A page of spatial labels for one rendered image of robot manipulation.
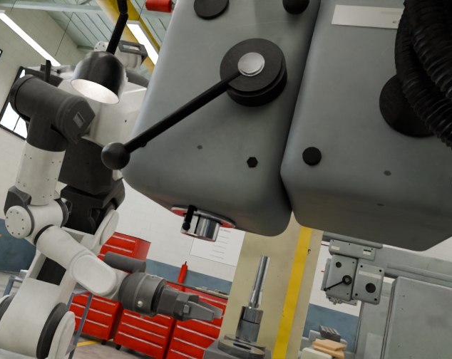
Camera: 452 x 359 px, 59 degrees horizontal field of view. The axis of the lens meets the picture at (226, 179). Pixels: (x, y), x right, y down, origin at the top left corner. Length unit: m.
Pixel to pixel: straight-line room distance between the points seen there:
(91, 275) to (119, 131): 0.37
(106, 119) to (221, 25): 0.61
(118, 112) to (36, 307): 0.53
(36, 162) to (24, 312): 0.38
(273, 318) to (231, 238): 7.68
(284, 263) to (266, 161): 1.82
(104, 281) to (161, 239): 9.46
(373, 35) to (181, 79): 0.21
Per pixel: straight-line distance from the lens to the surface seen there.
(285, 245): 2.23
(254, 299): 0.89
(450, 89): 0.26
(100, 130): 1.06
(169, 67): 0.50
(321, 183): 0.39
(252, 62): 0.43
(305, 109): 0.41
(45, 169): 1.02
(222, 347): 0.78
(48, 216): 1.07
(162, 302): 0.90
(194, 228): 0.49
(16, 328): 1.16
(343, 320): 9.49
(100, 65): 0.60
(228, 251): 9.81
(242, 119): 0.44
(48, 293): 1.17
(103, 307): 5.81
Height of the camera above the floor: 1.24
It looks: 13 degrees up
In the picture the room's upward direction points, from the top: 15 degrees clockwise
